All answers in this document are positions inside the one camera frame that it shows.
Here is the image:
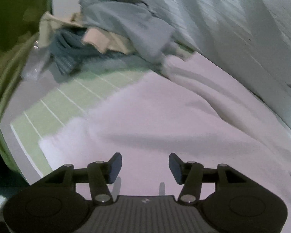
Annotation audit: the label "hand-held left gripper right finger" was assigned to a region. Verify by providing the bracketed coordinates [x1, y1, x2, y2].
[168, 153, 249, 204]

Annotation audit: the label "teal garment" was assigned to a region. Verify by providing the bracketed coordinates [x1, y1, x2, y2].
[48, 29, 101, 62]

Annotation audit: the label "clear plastic bag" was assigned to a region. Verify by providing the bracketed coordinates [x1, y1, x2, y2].
[21, 46, 52, 81]

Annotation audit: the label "carrot print quilt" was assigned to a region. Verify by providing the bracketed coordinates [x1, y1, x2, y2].
[128, 0, 291, 148]

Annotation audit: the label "striped garment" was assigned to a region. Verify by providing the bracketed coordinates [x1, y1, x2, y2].
[52, 53, 81, 76]

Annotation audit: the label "green striped mat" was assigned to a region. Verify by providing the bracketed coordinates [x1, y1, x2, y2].
[10, 62, 148, 178]

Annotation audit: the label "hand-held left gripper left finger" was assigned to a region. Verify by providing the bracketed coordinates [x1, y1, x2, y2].
[42, 152, 123, 205]

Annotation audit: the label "white garment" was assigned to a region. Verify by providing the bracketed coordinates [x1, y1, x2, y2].
[39, 53, 291, 199]

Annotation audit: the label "grey garment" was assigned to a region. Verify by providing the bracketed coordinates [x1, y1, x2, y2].
[77, 0, 176, 76]

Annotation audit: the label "green curtain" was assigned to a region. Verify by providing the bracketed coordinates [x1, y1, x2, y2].
[0, 0, 52, 152]

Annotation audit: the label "beige cloth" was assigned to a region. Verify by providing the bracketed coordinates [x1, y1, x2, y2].
[38, 12, 136, 55]

